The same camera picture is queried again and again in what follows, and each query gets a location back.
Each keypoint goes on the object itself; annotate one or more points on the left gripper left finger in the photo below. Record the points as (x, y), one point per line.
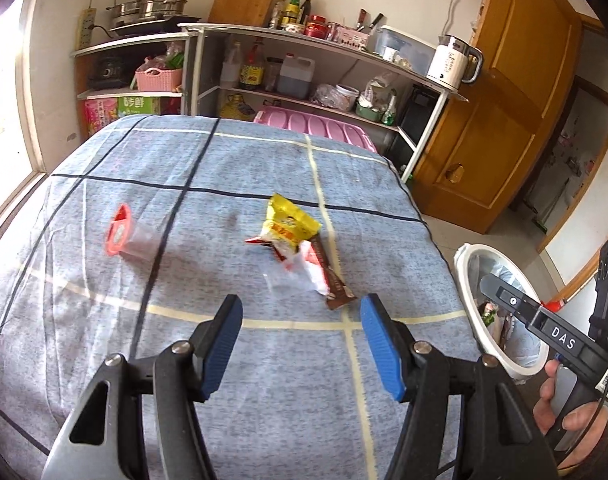
(103, 437)

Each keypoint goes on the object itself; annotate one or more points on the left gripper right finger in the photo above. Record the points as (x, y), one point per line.
(463, 417)

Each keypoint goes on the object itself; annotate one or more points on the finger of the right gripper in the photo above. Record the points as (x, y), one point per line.
(512, 300)

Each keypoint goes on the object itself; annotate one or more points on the green snack packet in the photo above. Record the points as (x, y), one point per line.
(488, 312)

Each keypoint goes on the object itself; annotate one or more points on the red lid plastic cup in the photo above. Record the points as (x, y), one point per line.
(129, 237)

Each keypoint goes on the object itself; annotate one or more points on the yellow snack packet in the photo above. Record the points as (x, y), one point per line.
(285, 227)

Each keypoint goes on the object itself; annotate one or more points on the white trash bin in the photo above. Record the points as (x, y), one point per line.
(521, 353)

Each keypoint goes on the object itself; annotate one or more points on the wooden door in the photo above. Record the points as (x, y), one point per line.
(486, 144)

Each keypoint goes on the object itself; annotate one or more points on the blue checked tablecloth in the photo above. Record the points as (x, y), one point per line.
(301, 397)

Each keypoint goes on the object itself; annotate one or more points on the white electric kettle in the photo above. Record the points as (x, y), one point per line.
(455, 62)

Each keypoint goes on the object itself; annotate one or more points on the clear plastic storage bin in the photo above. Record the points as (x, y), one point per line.
(405, 50)

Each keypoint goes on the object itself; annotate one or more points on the white jerry can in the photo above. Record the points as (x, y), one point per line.
(295, 77)

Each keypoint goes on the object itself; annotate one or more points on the pink plastic basket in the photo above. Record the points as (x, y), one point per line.
(155, 80)

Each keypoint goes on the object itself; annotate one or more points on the soy sauce bottle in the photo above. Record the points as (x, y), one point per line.
(253, 67)

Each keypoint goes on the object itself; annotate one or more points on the white metal shelf rack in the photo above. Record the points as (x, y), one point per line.
(398, 109)

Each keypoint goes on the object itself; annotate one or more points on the steel pot with lid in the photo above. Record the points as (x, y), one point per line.
(135, 11)

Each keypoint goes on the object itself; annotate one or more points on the power strip on wall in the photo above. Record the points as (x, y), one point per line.
(86, 23)

